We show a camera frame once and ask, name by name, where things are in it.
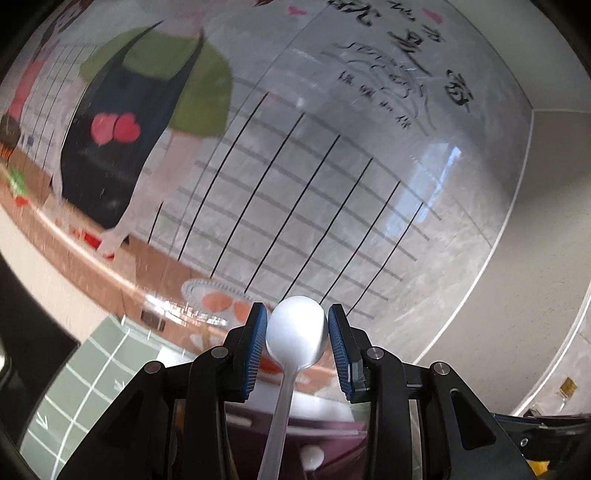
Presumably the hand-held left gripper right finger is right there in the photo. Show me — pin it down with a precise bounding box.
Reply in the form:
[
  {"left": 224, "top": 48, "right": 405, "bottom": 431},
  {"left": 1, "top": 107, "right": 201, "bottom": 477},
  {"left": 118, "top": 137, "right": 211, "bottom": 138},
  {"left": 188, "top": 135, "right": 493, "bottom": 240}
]
[{"left": 327, "top": 303, "right": 539, "bottom": 480}]

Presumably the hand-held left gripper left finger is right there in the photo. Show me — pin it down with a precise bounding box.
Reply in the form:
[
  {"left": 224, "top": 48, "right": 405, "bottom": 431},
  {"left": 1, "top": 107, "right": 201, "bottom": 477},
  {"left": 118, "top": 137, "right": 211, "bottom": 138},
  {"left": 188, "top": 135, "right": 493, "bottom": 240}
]
[{"left": 55, "top": 302, "right": 269, "bottom": 480}]

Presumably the white plastic spoon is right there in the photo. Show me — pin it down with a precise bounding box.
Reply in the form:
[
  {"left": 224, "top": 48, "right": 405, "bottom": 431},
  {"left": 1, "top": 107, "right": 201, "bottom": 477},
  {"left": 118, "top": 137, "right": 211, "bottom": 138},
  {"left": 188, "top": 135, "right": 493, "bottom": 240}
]
[{"left": 256, "top": 295, "right": 330, "bottom": 480}]

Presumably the purple plastic container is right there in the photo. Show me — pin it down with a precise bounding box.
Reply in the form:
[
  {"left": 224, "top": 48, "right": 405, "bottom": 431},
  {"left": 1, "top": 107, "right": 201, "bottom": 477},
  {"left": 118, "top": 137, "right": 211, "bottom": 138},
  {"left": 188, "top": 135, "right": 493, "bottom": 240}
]
[{"left": 168, "top": 397, "right": 430, "bottom": 480}]

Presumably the white round utensil end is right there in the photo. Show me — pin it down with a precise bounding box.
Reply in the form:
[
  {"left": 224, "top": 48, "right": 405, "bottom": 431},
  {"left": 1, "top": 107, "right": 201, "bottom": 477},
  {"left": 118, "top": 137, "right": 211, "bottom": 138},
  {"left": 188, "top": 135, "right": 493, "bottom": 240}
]
[{"left": 300, "top": 445, "right": 325, "bottom": 471}]

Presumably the green grid table mat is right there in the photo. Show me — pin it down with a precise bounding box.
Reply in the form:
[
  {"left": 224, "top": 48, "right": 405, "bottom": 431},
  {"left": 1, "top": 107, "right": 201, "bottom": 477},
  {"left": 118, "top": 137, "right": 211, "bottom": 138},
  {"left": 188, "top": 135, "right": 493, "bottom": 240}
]
[{"left": 18, "top": 311, "right": 197, "bottom": 480}]

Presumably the black glass gas stove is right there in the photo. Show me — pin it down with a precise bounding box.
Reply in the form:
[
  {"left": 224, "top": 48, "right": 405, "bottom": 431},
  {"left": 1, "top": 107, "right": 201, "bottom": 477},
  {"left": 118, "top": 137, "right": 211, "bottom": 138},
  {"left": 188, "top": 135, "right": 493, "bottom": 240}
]
[{"left": 0, "top": 254, "right": 80, "bottom": 418}]

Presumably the printed wall sticker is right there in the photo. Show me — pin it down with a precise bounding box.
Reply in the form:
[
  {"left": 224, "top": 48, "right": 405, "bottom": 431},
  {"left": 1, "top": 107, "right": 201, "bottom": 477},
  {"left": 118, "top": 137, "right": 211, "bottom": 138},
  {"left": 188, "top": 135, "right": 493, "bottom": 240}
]
[{"left": 0, "top": 0, "right": 537, "bottom": 418}]

